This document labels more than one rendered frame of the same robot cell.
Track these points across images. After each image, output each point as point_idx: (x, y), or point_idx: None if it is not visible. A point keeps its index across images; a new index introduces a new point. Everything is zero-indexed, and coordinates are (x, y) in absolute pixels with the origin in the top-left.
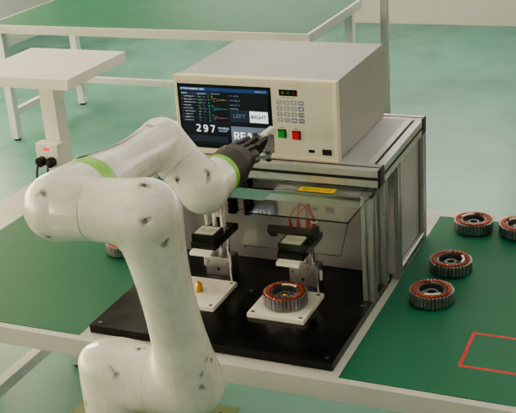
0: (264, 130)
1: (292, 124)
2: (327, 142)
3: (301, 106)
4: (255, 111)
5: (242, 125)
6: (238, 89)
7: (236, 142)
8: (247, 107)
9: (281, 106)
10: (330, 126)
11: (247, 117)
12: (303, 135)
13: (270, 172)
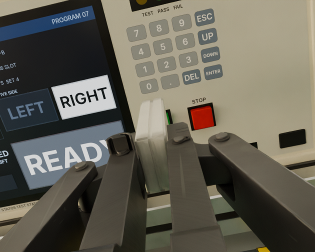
0: (140, 118)
1: (187, 90)
2: (291, 113)
3: (209, 28)
4: (71, 81)
5: (42, 134)
6: (0, 29)
7: (19, 247)
8: (44, 78)
9: (145, 43)
10: (300, 64)
11: (52, 107)
12: (222, 112)
13: (156, 233)
